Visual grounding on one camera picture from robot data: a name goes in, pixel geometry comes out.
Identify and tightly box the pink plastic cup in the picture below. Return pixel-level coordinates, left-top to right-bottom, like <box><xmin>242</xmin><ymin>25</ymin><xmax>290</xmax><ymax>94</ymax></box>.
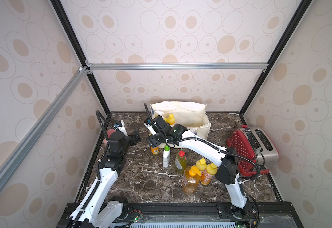
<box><xmin>105</xmin><ymin>129</ymin><xmax>116</xmax><ymax>140</ymax></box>

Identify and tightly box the red polka dot toaster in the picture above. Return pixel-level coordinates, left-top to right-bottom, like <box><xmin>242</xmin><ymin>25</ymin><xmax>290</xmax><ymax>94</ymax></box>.
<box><xmin>226</xmin><ymin>125</ymin><xmax>279</xmax><ymax>174</ymax></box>

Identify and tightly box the black corner frame post right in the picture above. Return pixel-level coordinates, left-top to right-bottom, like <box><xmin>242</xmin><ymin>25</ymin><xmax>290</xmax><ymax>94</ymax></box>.
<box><xmin>240</xmin><ymin>0</ymin><xmax>312</xmax><ymax>118</ymax></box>

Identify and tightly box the amber pump soap bottle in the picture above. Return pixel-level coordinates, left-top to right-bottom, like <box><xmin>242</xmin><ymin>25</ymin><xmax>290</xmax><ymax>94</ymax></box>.
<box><xmin>182</xmin><ymin>165</ymin><xmax>202</xmax><ymax>194</ymax></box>

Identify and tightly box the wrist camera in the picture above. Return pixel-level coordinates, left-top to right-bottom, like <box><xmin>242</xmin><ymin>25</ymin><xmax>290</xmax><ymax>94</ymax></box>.
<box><xmin>113</xmin><ymin>120</ymin><xmax>128</xmax><ymax>136</ymax></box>
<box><xmin>144</xmin><ymin>118</ymin><xmax>157</xmax><ymax>135</ymax></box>

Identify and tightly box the white bottle green cap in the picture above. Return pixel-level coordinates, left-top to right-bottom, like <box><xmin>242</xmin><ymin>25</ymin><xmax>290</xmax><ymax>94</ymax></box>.
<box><xmin>163</xmin><ymin>145</ymin><xmax>170</xmax><ymax>168</ymax></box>

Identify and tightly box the black corner frame post left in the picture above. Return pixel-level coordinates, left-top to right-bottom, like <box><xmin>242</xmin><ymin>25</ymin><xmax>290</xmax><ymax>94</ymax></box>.
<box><xmin>50</xmin><ymin>0</ymin><xmax>111</xmax><ymax>116</ymax></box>

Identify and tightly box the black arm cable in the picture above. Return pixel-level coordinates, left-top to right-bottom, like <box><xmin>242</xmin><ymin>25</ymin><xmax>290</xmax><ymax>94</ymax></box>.
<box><xmin>68</xmin><ymin>109</ymin><xmax>116</xmax><ymax>228</ymax></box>
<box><xmin>143</xmin><ymin>102</ymin><xmax>261</xmax><ymax>181</ymax></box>

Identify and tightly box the green bottle red cap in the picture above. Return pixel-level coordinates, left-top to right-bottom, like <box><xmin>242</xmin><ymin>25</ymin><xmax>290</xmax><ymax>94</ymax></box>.
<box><xmin>175</xmin><ymin>151</ymin><xmax>186</xmax><ymax>175</ymax></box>

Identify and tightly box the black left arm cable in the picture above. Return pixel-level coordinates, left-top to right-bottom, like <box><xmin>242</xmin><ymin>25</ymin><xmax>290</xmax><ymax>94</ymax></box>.
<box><xmin>68</xmin><ymin>109</ymin><xmax>116</xmax><ymax>228</ymax></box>

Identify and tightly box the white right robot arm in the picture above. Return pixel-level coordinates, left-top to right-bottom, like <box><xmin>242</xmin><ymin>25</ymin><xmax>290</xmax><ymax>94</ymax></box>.
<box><xmin>144</xmin><ymin>116</ymin><xmax>247</xmax><ymax>209</ymax></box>

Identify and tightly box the silver aluminium crossbar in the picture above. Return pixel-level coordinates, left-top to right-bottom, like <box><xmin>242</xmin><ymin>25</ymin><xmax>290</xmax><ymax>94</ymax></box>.
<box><xmin>88</xmin><ymin>62</ymin><xmax>269</xmax><ymax>71</ymax></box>
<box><xmin>0</xmin><ymin>66</ymin><xmax>89</xmax><ymax>192</ymax></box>

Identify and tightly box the orange soap bottle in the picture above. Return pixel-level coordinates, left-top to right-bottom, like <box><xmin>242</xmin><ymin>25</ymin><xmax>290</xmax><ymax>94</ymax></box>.
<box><xmin>167</xmin><ymin>114</ymin><xmax>175</xmax><ymax>125</ymax></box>
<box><xmin>195</xmin><ymin>158</ymin><xmax>207</xmax><ymax>174</ymax></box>
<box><xmin>151</xmin><ymin>146</ymin><xmax>160</xmax><ymax>155</ymax></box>
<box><xmin>200</xmin><ymin>163</ymin><xmax>218</xmax><ymax>185</ymax></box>

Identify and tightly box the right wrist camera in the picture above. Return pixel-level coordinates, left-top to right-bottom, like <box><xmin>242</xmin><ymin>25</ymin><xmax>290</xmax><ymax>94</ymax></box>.
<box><xmin>144</xmin><ymin>118</ymin><xmax>157</xmax><ymax>135</ymax></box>

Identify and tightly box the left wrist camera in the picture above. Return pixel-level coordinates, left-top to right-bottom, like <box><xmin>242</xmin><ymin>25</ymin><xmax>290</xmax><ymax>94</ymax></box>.
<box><xmin>113</xmin><ymin>120</ymin><xmax>128</xmax><ymax>136</ymax></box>

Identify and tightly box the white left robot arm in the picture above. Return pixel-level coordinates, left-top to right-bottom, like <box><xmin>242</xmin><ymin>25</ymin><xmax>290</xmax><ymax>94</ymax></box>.
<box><xmin>57</xmin><ymin>129</ymin><xmax>141</xmax><ymax>228</ymax></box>

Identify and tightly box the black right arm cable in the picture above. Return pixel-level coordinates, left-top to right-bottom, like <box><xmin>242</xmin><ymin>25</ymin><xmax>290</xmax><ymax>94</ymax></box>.
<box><xmin>143</xmin><ymin>102</ymin><xmax>261</xmax><ymax>181</ymax></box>

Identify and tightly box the silver aluminium crossbar left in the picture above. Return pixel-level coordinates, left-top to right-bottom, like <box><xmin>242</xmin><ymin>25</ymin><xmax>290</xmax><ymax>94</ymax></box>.
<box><xmin>0</xmin><ymin>66</ymin><xmax>89</xmax><ymax>192</ymax></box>

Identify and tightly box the black corner frame post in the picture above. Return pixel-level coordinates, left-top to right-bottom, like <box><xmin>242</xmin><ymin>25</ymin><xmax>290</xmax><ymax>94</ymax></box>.
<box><xmin>240</xmin><ymin>0</ymin><xmax>312</xmax><ymax>118</ymax></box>
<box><xmin>50</xmin><ymin>0</ymin><xmax>111</xmax><ymax>116</ymax></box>

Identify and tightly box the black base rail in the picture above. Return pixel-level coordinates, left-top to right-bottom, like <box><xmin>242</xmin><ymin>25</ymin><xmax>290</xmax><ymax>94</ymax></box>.
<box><xmin>57</xmin><ymin>198</ymin><xmax>303</xmax><ymax>228</ymax></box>

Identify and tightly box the large yellow pump soap bottle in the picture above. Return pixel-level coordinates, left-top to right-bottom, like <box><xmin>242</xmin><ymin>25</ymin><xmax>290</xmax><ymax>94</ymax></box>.
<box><xmin>154</xmin><ymin>110</ymin><xmax>164</xmax><ymax>117</ymax></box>

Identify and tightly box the silver aluminium crossbar back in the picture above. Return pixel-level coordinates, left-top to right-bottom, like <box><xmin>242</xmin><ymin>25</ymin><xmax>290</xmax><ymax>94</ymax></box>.
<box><xmin>88</xmin><ymin>62</ymin><xmax>269</xmax><ymax>71</ymax></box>

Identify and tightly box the orange soap bottle back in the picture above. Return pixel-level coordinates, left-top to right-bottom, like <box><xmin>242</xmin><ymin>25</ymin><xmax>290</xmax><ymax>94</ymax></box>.
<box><xmin>167</xmin><ymin>114</ymin><xmax>175</xmax><ymax>125</ymax></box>

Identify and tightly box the cream Starry Night tote bag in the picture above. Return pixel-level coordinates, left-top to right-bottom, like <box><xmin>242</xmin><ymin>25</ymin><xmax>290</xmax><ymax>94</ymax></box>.
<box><xmin>150</xmin><ymin>101</ymin><xmax>211</xmax><ymax>140</ymax></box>

